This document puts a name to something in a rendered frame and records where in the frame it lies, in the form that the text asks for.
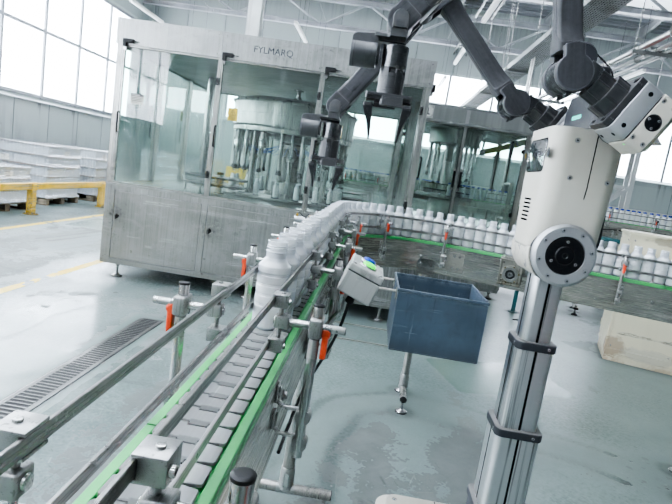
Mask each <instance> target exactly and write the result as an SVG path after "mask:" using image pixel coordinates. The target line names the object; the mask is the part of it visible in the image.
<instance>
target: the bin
mask: <svg viewBox="0 0 672 504"><path fill-rule="evenodd" d="M384 279H385V280H391V281H394V282H393V289H391V288H385V287H379V289H380V290H387V291H392V296H391V302H390V308H389V314H388V320H387V329H382V328H376V327H370V326H364V325H358V324H352V323H346V322H343V324H347V325H353V326H359V327H365V328H371V329H377V330H383V331H387V337H388V345H383V344H377V343H371V342H365V341H360V340H354V339H348V338H342V337H337V338H336V339H342V340H348V341H354V342H360V343H365V344H371V345H377V346H383V347H388V349H390V350H396V351H402V352H408V353H413V354H419V355H425V356H431V357H437V358H443V359H448V360H454V361H460V362H466V363H472V364H477V362H478V357H479V352H480V347H481V342H482V337H483V332H484V327H485V322H486V317H487V312H488V307H489V306H490V303H489V302H488V300H487V299H486V298H485V297H484V296H483V295H482V294H481V293H480V292H479V290H478V289H477V288H476V287H475V286H474V285H473V284H467V283H460V282H454V281H448V280H442V279H436V278H430V277H424V276H417V275H411V274H405V273H399V272H395V277H394V278H388V277H384Z"/></svg>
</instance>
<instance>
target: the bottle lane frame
mask: <svg viewBox="0 0 672 504"><path fill-rule="evenodd" d="M343 250H344V249H343V248H337V249H336V251H335V253H334V254H333V255H334V258H333V259H332V260H330V262H329V263H328V265H327V267H326V268H328V269H334V268H335V266H336V261H337V258H339V256H340V257H341V258H342V256H343ZM329 276H330V278H331V277H332V276H333V274H327V273H323V274H322V276H321V278H320V279H319V281H318V284H319V285H318V287H317V288H316V290H313V292H312V293H311V295H310V297H309V299H308V300H307V303H306V304H305V306H304V308H303V310H302V311H301V313H300V315H299V317H298V318H297V319H298V320H304V321H310V319H311V315H312V311H313V310H314V304H315V303H321V304H324V305H325V309H324V314H325V312H326V309H327V302H328V300H327V299H326V293H327V289H328V291H329V290H330V287H329V286H328V280H329ZM252 312H253V311H252ZM252 312H251V313H250V314H249V315H248V316H247V317H246V318H245V319H244V320H243V321H242V322H241V323H240V325H239V326H238V327H237V328H236V329H235V330H234V331H233V332H232V333H231V334H230V335H229V336H228V337H227V338H226V340H225V341H224V342H223V343H222V344H221V345H220V346H219V347H218V348H217V349H216V350H215V351H214V352H213V353H212V354H211V356H210V357H209V358H208V359H207V360H206V361H205V362H204V363H203V364H202V365H201V366H200V367H199V368H198V369H197V371H196V372H195V373H194V374H193V375H192V376H191V377H190V378H189V379H188V380H187V381H186V382H185V383H184V384H183V386H182V387H181V388H180V389H179V390H178V391H177V392H176V393H175V394H174V395H173V396H172V397H171V398H170V399H169V400H168V402H167V403H166V404H165V405H164V406H163V407H162V408H161V409H160V410H159V411H158V412H157V413H156V414H155V415H154V417H153V418H152V419H151V420H150V421H149V422H148V423H147V424H146V425H145V426H144V427H143V428H142V429H141V430H140V432H139V433H138V434H137V435H136V436H135V437H134V438H133V439H132V440H131V441H130V442H129V443H128V444H127V445H126V446H125V448H124V449H123V450H122V451H121V452H120V453H119V454H118V455H117V456H116V457H115V458H114V459H113V460H112V461H111V463H110V464H109V465H108V466H107V467H106V468H105V469H104V470H103V471H102V472H101V473H100V474H99V475H98V476H97V478H96V479H95V480H94V481H93V482H92V483H91V484H90V485H89V486H88V487H87V488H86V489H85V490H84V491H83V492H82V494H81V495H80V496H79V497H78V498H77V499H76V500H75V501H74V502H73V503H72V504H87V503H88V502H89V501H90V500H91V499H96V498H97V497H98V495H97V494H98V491H99V490H100V488H101V487H102V486H103V485H104V484H105V483H106V482H107V481H108V479H109V478H110V477H111V476H112V475H114V474H118V473H119V467H120V466H121V465H122V464H123V463H124V461H125V460H126V459H127V458H128V457H129V456H130V455H131V453H132V452H133V451H134V450H135V449H136V448H137V446H138V445H139V444H140V443H141V442H142V441H143V440H144V439H145V437H146V436H147V435H148V434H153V433H152V431H153V429H154V428H155V427H156V425H157V424H158V423H159V422H160V421H161V420H162V419H164V418H167V417H166V414H167V413H168V412H169V411H170V410H171V409H172V407H173V406H174V405H175V404H179V403H178V402H179V400H180V398H181V397H182V396H183V395H184V394H185V393H186V392H190V391H189V388H190V387H191V386H192V385H193V384H194V383H195V382H196V381H197V380H199V377H200V376H201V375H202V374H203V373H204V371H205V370H208V367H209V366H210V365H211V364H212V362H213V361H216V358H217V357H218V356H219V355H220V353H223V350H224V349H225V348H226V347H227V346H228V345H230V342H231V341H232V340H233V339H234V338H236V335H237V334H238V333H239V332H241V330H242V329H243V328H244V326H246V325H247V323H248V322H249V321H250V320H251V319H252ZM307 338H308V329H303V328H297V327H292V329H291V331H290V333H288V336H287V338H286V339H285V344H286V347H285V349H283V351H282V352H281V353H277V356H276V358H275V359H274V361H273V362H272V365H271V367H270V368H269V370H267V374H266V376H265V377H264V379H263V380H262V382H261V384H260V386H259V388H258V390H255V391H256V392H255V395H254V397H253V399H252V400H251V402H248V403H249V406H248V408H247V409H246V411H245V413H244V415H240V416H241V420H240V422H239V424H238V425H237V427H236V429H235V430H231V431H233V433H232V436H231V438H230V440H229V441H228V443H227V445H226V446H225V447H222V448H223V452H222V454H221V456H220V457H219V459H218V461H217V463H216V464H215V465H214V466H209V467H211V468H212V471H211V473H210V475H209V477H208V479H207V480H206V482H205V484H204V486H203V487H202V488H195V489H198V491H199V495H198V496H197V498H196V500H195V502H194V504H224V503H225V501H226V499H227V497H228V492H229V484H230V478H229V477H230V472H231V471H232V470H233V469H234V468H237V467H249V468H251V469H253V470H255V471H256V473H257V480H256V482H255V488H254V490H255V491H257V490H258V487H259V485H260V482H261V479H262V477H263V474H264V472H265V469H266V466H267V464H268V461H269V458H270V456H271V453H272V451H273V448H274V445H275V443H276V440H277V437H278V435H277V434H276V433H275V431H274V430H272V429H270V428H271V421H272V414H273V410H274V408H275V407H277V412H278V418H277V423H276V426H277V428H278V429H279V430H281V427H282V424H283V422H284V419H285V416H286V414H287V411H288V410H287V409H281V408H280V407H279V406H278V404H277V403H274V400H275V393H276V386H277V384H278V381H281V385H280V386H282V390H281V395H280V401H281V402H282V403H283V404H286V405H290V403H291V401H292V398H293V396H294V393H295V390H296V388H297V385H298V382H299V380H300V377H301V375H302V372H303V369H304V367H305V363H306V359H305V351H306V342H307Z"/></svg>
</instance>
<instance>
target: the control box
mask: <svg viewBox="0 0 672 504"><path fill-rule="evenodd" d="M364 261H366V260H365V259H364V257H362V256H360V255H359V254H356V253H354V254H353V256H352V258H351V260H350V261H349V263H348V265H347V267H346V269H345V270H344V273H343V275H342V277H341V279H340V281H339V284H338V287H337V289H338V290H339V291H341V292H343V293H345V295H344V298H343V301H342V303H341V306H340V308H339V309H338V310H337V311H336V312H335V313H334V314H333V315H332V316H331V317H330V318H329V319H328V320H327V321H326V322H325V323H324V324H328V325H332V324H333V323H334V322H335V321H336V320H337V319H338V318H339V317H340V316H341V315H342V314H343V313H344V314H343V317H342V319H341V322H340V324H339V327H342V325H343V322H344V320H345V317H346V314H347V311H348V308H349V304H351V305H352V304H353V302H354V300H355V299H356V300H357V301H359V302H361V303H363V304H365V305H366V306H369V305H370V303H371V302H372V300H373V298H374V296H375V295H376V293H377V291H378V289H379V287H380V285H381V284H382V282H383V281H384V277H383V268H382V267H381V266H378V265H376V264H375V266H376V269H372V268H370V267H368V266H367V265H365V264H364V263H363V262H364ZM337 336H338V334H335V335H334V337H333V339H332V341H331V342H330V344H329V346H328V348H327V352H326V355H327V353H328V352H329V350H330V349H331V347H332V345H333V343H334V341H335V340H336V338H337ZM308 343H309V338H307V342H306V351H305V359H306V357H307V350H308ZM295 412H296V411H292V413H291V416H290V418H289V421H288V423H287V426H286V428H285V431H287V432H288V431H289V428H290V426H291V423H292V420H293V418H294V415H295ZM285 439H286V436H282V439H281V441H280V444H279V446H278V449H277V454H280V452H281V450H282V447H283V444H284V442H285Z"/></svg>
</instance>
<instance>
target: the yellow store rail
mask: <svg viewBox="0 0 672 504"><path fill-rule="evenodd" d="M105 187H106V183H105V181H98V182H44V183H37V182H26V183H0V191H15V190H27V197H26V213H25V212H23V214H27V215H38V213H36V196H37V190H43V189H72V188H98V194H97V206H96V205H95V206H94V207H100V208H104V199H105Z"/></svg>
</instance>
